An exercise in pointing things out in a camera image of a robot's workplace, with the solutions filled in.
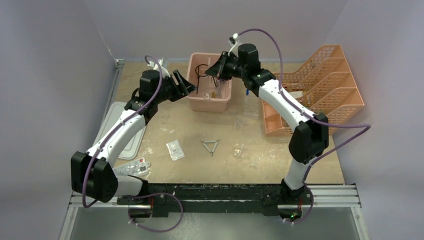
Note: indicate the clear glass beaker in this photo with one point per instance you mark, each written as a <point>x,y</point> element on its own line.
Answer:
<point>238,150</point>

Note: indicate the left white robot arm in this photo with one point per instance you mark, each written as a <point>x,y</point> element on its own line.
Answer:
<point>92,172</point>

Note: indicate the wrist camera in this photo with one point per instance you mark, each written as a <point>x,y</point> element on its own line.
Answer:
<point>234,42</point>
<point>162,66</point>

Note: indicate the small white packet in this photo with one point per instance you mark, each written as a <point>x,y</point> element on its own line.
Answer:
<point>175,150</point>

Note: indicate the spatula with blue clip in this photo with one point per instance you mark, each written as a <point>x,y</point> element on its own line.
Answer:
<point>219,88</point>

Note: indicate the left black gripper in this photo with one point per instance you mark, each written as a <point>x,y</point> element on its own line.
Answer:
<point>182,89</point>

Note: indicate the white clay triangle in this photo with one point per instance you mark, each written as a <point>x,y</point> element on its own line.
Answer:
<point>210,145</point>

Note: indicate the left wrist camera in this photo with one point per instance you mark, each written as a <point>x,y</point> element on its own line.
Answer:
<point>162,66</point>

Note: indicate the blister pack with label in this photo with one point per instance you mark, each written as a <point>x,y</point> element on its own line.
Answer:
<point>138,168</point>

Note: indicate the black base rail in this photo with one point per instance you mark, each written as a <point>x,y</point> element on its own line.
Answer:
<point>267,199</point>

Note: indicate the pink plastic bin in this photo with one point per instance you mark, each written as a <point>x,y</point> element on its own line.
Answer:
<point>202,102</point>

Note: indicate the small clear glass funnel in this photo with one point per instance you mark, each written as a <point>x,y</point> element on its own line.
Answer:
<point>240,121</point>

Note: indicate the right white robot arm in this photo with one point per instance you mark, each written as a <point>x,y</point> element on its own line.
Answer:
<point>310,133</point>

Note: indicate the black wire tripod stand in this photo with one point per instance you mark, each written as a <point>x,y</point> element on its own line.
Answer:
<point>203,80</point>

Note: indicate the white plastic bin lid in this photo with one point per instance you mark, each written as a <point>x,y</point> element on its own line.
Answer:
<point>130,151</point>

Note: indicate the clear test tube rack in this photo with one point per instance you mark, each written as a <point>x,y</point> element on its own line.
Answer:
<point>251,105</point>

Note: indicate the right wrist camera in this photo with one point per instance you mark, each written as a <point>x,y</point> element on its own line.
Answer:
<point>234,42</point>

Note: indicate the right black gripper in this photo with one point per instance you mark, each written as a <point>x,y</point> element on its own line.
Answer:
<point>220,69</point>

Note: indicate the aluminium frame rail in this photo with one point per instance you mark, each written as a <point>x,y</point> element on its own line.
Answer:
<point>324,196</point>

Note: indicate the orange mesh file organizer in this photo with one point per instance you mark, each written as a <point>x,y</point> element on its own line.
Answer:
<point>325,84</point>

